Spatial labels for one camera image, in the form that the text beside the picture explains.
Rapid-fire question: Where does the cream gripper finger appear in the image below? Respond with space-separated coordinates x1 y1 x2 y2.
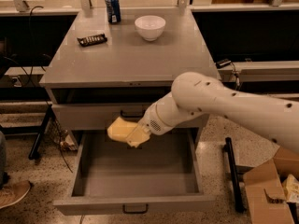
126 125 150 147

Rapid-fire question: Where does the yellow sponge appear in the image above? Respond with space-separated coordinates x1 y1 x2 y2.
107 117 137 143

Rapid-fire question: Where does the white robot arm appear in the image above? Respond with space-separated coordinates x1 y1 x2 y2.
126 72 299 153

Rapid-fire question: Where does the grey open bottom drawer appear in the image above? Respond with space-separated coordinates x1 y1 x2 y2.
53 129 216 216

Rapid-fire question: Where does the grey middle drawer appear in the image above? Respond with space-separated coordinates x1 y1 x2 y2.
52 103 150 131

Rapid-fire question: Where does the grey drawer cabinet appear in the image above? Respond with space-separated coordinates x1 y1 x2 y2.
40 7 220 145

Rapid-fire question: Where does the black table leg right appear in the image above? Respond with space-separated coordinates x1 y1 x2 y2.
223 137 246 213

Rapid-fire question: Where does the black table leg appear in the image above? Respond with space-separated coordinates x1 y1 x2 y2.
28 105 53 160
223 137 246 213

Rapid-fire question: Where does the dark snack bar wrapper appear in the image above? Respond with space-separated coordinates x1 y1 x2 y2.
77 34 107 47

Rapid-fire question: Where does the black table leg left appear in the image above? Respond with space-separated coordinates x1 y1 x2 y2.
28 105 53 160

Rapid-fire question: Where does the white bowl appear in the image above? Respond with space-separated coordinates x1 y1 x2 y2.
135 15 166 41

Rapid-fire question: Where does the black power adapter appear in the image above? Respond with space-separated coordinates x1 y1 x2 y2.
216 59 231 69

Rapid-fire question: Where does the blue soda can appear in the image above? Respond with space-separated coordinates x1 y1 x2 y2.
105 0 121 23

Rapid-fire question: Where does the tan shoe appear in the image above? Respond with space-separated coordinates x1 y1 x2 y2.
0 180 31 209

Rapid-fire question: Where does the cardboard box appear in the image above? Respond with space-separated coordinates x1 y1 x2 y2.
243 147 299 224

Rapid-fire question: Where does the yellow packet in box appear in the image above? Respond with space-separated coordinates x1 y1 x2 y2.
282 175 299 203

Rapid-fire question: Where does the black middle drawer handle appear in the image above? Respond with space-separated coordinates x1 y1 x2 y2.
120 110 145 119

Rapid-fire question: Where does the black drawer handle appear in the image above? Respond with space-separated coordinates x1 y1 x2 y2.
120 110 145 119
122 203 149 215

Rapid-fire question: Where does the black bottom drawer handle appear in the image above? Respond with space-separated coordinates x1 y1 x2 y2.
122 203 149 215

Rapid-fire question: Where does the black cable left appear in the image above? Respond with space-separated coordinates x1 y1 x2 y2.
3 5 74 174

